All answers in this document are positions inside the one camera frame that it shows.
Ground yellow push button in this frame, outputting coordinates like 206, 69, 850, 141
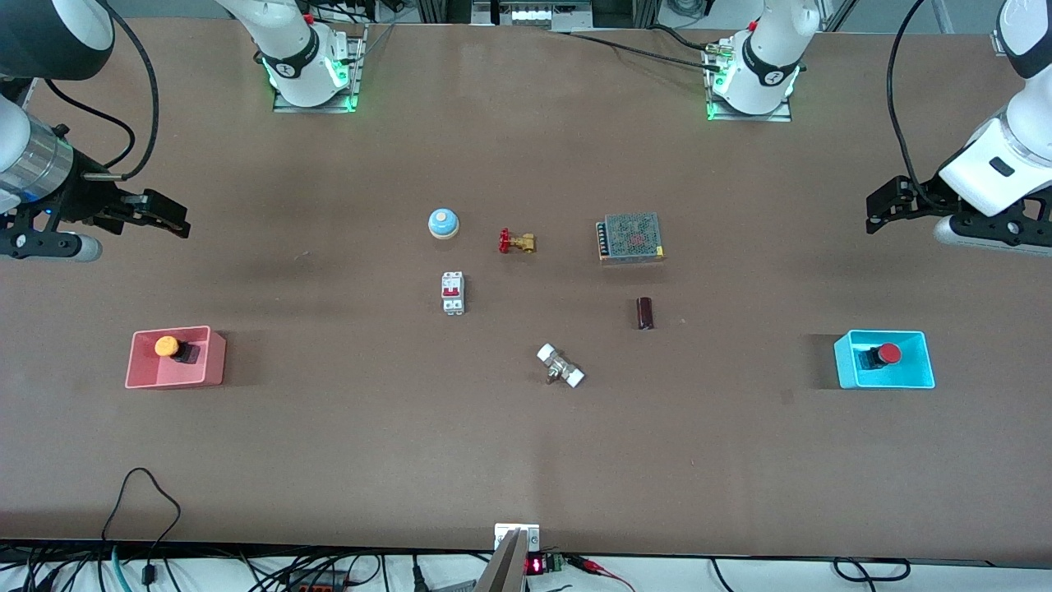
154, 335, 201, 366

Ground black cable on table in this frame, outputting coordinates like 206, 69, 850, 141
565, 25, 726, 73

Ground red clip wire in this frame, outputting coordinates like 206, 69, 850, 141
567, 554, 635, 592

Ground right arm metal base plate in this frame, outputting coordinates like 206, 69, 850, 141
272, 23, 368, 114

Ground black curled cable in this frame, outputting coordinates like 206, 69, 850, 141
833, 557, 911, 583

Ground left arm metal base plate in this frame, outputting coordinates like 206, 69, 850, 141
705, 41, 793, 123

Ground black looped cable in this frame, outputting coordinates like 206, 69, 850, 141
100, 467, 182, 586

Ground pink plastic bin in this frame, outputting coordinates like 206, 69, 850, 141
125, 326, 227, 390

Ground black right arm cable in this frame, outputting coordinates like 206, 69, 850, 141
43, 0, 160, 182

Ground red push button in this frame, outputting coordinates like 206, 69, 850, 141
856, 343, 903, 372

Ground grey device with connectors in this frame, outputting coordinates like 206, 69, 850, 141
472, 0, 594, 32

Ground metal mesh power supply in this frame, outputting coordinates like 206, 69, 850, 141
596, 212, 666, 264

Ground cyan plastic bin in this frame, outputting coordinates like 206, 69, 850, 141
833, 330, 936, 390

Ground metal fitting white ends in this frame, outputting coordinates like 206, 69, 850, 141
536, 343, 586, 390

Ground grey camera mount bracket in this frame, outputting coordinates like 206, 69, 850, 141
475, 523, 542, 592

